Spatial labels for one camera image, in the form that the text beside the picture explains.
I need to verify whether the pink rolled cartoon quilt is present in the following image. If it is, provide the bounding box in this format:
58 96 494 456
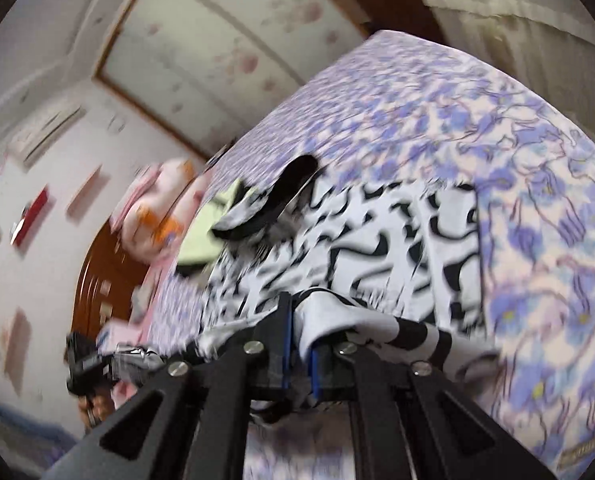
110 157 213 261

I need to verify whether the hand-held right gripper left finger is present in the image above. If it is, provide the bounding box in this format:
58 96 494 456
42 292 296 480

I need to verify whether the white black printed jacket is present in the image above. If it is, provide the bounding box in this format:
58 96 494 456
195 155 498 411

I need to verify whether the red wall shelf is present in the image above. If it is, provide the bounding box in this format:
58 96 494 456
10 185 54 248

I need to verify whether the white air conditioner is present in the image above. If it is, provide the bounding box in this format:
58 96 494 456
8 105 88 166

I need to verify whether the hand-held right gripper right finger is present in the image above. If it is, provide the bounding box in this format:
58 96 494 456
307 337 558 480

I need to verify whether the brown wooden headboard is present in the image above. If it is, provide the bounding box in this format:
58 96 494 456
70 220 151 356

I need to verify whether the purple floral bedspread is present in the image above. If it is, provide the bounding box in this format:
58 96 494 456
148 30 595 480

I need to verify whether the light green garment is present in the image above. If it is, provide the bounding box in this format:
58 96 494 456
175 180 248 268

